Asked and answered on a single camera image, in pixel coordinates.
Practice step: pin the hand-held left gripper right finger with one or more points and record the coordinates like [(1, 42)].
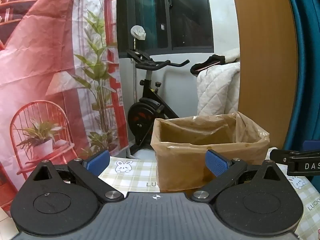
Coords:
[(216, 163)]

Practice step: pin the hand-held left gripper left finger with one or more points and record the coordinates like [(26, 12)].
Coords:
[(97, 162)]

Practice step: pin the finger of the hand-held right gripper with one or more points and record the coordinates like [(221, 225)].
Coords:
[(281, 156), (312, 145)]

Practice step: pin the cardboard box with plastic liner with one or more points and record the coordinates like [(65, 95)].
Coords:
[(180, 160)]

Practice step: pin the checked tablecloth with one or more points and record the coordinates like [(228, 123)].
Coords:
[(136, 173)]

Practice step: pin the white quilted blanket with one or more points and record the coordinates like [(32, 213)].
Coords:
[(217, 92)]

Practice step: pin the black exercise bike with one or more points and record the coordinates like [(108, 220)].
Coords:
[(147, 110)]

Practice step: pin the teal curtain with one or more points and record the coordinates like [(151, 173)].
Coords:
[(308, 55)]

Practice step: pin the wooden panel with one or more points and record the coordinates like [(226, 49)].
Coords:
[(265, 55)]

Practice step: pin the black garment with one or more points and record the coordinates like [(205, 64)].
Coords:
[(212, 60)]

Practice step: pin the white fleece cloth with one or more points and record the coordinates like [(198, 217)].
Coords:
[(232, 55)]

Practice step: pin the pole with white bag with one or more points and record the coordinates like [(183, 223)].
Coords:
[(138, 32)]

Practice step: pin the dark window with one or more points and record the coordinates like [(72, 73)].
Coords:
[(175, 12)]

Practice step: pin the red printed wall cloth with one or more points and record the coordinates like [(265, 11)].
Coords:
[(37, 67)]

